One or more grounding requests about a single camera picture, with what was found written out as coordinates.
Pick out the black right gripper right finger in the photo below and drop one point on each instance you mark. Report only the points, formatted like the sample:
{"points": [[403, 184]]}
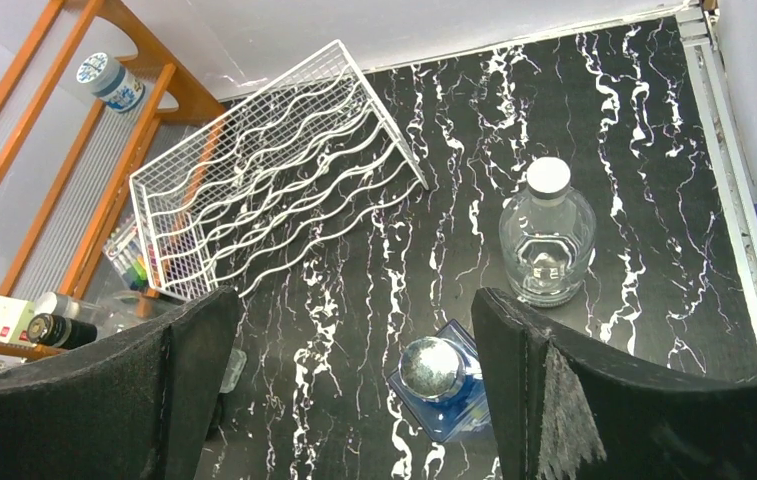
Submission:
{"points": [[566, 406]]}

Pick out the white wire wine rack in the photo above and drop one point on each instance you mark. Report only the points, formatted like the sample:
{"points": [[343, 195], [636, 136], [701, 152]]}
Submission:
{"points": [[301, 160]]}

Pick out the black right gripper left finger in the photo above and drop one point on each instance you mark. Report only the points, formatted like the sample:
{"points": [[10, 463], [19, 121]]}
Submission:
{"points": [[135, 405]]}

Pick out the orange wooden shelf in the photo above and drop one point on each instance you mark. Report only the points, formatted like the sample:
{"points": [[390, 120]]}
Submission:
{"points": [[65, 157]]}

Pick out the dark green wine bottle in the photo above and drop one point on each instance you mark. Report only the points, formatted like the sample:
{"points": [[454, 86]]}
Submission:
{"points": [[60, 332]]}

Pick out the clear glass jar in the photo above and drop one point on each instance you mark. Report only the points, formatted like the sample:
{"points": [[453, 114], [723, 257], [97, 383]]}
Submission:
{"points": [[233, 370]]}

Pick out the box of coloured markers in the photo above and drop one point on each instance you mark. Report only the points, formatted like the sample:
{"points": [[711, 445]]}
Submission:
{"points": [[124, 252]]}

